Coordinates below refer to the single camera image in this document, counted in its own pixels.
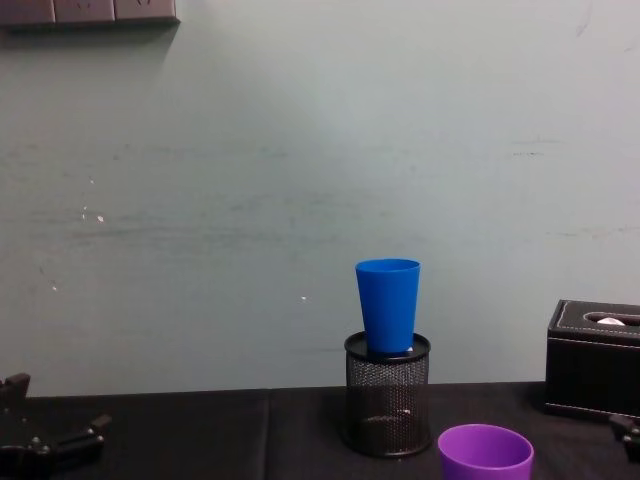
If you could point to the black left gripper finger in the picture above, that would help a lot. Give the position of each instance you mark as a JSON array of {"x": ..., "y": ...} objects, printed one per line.
[
  {"x": 14, "y": 395},
  {"x": 80, "y": 442}
]

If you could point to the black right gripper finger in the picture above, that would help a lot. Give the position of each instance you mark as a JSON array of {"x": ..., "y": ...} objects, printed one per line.
[{"x": 627, "y": 432}]

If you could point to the black leather tissue box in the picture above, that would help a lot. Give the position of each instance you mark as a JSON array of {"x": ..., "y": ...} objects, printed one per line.
[{"x": 585, "y": 370}]

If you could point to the white tissue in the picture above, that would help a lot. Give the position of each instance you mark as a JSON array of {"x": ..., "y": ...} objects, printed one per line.
[{"x": 611, "y": 321}]

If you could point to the black table cloth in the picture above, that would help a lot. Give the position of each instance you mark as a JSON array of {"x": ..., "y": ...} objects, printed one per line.
[{"x": 200, "y": 435}]

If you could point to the purple plastic cup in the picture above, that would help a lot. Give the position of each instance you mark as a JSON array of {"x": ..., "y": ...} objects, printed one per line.
[{"x": 480, "y": 465}]

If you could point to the black mesh pen holder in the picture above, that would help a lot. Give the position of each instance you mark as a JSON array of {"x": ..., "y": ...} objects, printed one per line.
[{"x": 385, "y": 400}]

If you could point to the blue plastic cup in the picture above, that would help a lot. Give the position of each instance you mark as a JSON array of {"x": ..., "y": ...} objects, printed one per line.
[{"x": 387, "y": 305}]

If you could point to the grey wall socket panel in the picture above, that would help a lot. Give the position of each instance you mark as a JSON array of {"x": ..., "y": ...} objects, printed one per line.
[{"x": 85, "y": 10}]

